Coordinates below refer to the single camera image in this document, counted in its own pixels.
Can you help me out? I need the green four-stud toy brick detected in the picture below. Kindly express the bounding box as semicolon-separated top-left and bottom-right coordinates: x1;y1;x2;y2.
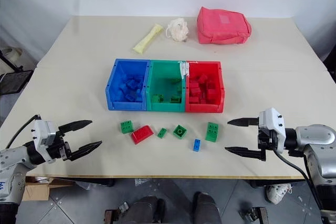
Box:
120;120;134;134

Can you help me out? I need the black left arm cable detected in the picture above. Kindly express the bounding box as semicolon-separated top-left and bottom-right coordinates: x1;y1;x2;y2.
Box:
5;114;42;149

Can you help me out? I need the green plastic bin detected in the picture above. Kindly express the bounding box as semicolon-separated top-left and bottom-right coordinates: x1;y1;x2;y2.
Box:
146;60;188;112

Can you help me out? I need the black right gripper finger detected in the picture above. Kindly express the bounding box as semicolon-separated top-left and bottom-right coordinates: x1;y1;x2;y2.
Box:
227;118;260;128
224;146;268;162

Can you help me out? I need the clear plastic bag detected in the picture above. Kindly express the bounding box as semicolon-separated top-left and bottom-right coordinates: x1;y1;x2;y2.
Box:
134;178;155;188

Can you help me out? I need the white round object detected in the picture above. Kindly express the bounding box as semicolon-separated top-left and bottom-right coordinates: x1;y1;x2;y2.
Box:
1;47;22;58

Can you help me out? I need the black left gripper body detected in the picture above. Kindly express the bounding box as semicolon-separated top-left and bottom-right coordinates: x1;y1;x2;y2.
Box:
45;126;73;163

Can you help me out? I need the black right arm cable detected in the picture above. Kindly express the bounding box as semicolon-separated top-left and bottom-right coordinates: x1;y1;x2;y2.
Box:
272;148;329;224

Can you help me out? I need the black mesh basket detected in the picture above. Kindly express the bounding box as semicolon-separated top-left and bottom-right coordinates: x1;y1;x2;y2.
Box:
0;69;34;95

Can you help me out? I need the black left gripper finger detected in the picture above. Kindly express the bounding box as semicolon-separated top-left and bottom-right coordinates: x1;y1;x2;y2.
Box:
58;120;93;137
64;141;103;162

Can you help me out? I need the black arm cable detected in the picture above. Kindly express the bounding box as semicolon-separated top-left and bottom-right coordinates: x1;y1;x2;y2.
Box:
272;148;329;224
5;114;42;149

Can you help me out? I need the brown cardboard box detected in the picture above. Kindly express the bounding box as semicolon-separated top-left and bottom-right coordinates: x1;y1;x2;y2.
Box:
22;177;77;201

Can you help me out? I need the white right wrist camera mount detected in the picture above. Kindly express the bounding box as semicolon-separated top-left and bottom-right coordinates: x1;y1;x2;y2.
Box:
258;108;287;154

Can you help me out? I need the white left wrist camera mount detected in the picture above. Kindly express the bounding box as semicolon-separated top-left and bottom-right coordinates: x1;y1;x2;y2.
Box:
31;119;57;154

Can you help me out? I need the white tape strip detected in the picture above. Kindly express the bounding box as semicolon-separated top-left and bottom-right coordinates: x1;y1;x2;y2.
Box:
178;61;190;80

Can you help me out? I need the tall green toy brick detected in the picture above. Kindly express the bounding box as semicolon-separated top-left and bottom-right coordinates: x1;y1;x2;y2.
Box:
204;121;221;143

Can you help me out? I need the red sloped toy brick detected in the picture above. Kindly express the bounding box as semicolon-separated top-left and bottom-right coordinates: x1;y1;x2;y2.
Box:
130;124;155;145

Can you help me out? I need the red plastic bin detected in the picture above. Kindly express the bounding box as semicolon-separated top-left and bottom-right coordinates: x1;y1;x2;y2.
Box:
184;61;226;114

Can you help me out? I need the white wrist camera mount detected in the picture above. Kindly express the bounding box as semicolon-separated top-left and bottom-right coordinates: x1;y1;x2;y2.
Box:
31;119;57;154
258;108;287;154

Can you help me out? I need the dark rounded shape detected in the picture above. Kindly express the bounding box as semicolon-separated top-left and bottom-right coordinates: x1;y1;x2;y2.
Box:
125;195;166;224
193;191;221;224

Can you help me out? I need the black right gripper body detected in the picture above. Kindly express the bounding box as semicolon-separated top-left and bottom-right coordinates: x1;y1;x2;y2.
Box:
257;128;278;154

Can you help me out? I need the black stand rod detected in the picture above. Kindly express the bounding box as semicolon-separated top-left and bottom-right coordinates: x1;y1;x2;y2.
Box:
0;49;26;72

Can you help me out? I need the white mesh bath sponge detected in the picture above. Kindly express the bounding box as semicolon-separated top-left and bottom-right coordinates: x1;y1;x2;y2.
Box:
165;18;190;43

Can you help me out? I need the pale yellow tube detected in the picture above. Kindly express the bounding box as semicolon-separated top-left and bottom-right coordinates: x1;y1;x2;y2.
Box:
132;23;164;56

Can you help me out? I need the green hollow square toy brick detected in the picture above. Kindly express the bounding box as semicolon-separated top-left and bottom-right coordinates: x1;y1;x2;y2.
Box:
172;124;188;140

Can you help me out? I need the pink fabric bag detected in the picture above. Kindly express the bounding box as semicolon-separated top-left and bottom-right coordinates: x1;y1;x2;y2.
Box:
196;6;253;45

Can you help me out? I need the blue plastic bin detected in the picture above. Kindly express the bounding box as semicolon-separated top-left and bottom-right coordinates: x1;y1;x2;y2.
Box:
104;58;152;111

